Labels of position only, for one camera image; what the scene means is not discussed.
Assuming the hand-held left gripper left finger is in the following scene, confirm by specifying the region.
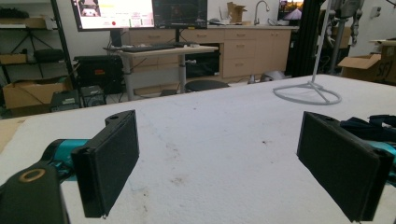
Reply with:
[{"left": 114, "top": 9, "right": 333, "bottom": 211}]
[{"left": 41, "top": 109, "right": 140, "bottom": 218}]

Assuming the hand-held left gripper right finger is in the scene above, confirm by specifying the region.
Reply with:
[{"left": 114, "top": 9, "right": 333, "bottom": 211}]
[{"left": 296, "top": 111, "right": 396, "bottom": 222}]

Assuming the dark cloth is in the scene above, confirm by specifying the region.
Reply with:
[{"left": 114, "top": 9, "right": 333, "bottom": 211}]
[{"left": 339, "top": 114, "right": 396, "bottom": 144}]

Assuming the black device with label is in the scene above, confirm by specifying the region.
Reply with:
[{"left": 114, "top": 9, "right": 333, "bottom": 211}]
[{"left": 49, "top": 90, "right": 81, "bottom": 113}]

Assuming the black equipment case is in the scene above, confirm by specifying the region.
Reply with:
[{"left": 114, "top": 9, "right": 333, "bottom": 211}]
[{"left": 74, "top": 54, "right": 124, "bottom": 95}]

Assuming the open cardboard box with writing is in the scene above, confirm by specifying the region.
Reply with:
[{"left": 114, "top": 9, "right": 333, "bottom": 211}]
[{"left": 337, "top": 39, "right": 396, "bottom": 84}]

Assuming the large cardboard box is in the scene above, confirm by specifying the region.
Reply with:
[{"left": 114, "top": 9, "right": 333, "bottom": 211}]
[{"left": 2, "top": 77, "right": 75, "bottom": 110}]

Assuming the white rounded appliance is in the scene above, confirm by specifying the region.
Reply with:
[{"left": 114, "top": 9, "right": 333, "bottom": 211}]
[{"left": 247, "top": 70, "right": 287, "bottom": 85}]

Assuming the black keyboard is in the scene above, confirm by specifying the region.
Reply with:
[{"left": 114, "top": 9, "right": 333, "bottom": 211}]
[{"left": 120, "top": 44, "right": 176, "bottom": 53}]

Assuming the black bag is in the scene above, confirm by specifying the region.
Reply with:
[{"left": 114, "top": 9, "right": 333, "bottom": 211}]
[{"left": 33, "top": 49, "right": 65, "bottom": 63}]

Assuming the black round stool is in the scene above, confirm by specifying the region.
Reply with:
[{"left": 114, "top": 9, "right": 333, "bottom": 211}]
[{"left": 184, "top": 79, "right": 231, "bottom": 93}]

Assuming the black curtain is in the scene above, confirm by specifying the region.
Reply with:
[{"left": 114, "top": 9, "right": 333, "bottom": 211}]
[{"left": 291, "top": 0, "right": 327, "bottom": 78}]

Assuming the grey metal robot stand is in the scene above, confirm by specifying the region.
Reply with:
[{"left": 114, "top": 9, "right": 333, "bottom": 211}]
[{"left": 325, "top": 0, "right": 366, "bottom": 76}]

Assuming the black metal shelf rack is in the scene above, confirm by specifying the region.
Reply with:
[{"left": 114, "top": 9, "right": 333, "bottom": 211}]
[{"left": 0, "top": 0, "right": 78, "bottom": 110}]

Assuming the light wooden standing desk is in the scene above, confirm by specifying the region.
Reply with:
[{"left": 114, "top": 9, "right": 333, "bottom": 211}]
[{"left": 104, "top": 44, "right": 219, "bottom": 102}]

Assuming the small cardboard box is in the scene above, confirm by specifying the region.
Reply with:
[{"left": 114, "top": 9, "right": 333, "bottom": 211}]
[{"left": 0, "top": 53, "right": 29, "bottom": 65}]

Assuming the beige cabinet counter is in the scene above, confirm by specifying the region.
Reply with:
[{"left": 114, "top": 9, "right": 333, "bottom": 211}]
[{"left": 124, "top": 24, "right": 300, "bottom": 84}]

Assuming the bright computer monitor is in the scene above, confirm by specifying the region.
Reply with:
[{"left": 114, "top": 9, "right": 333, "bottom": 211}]
[{"left": 70, "top": 0, "right": 156, "bottom": 33}]

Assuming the small colourful monitor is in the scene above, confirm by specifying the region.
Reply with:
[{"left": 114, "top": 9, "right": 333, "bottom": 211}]
[{"left": 277, "top": 0, "right": 304, "bottom": 22}]

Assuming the flat cardboard box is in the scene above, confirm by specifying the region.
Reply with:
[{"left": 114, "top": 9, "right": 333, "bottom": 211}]
[{"left": 0, "top": 16, "right": 49, "bottom": 30}]

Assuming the dark computer monitor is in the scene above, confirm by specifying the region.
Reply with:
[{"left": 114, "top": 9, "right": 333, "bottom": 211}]
[{"left": 151, "top": 0, "right": 208, "bottom": 30}]

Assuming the metal faucet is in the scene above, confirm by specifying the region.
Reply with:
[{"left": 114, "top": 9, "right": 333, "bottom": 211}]
[{"left": 253, "top": 0, "right": 271, "bottom": 26}]

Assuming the open cardboard box on counter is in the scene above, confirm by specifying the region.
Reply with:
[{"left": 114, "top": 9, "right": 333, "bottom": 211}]
[{"left": 226, "top": 1, "right": 249, "bottom": 24}]

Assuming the black wire-frame device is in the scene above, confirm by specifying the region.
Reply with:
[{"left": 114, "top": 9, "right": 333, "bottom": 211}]
[{"left": 79, "top": 85, "right": 107, "bottom": 108}]

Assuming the white stand with ring base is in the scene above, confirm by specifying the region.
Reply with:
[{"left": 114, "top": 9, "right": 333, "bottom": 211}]
[{"left": 273, "top": 0, "right": 343, "bottom": 105}]

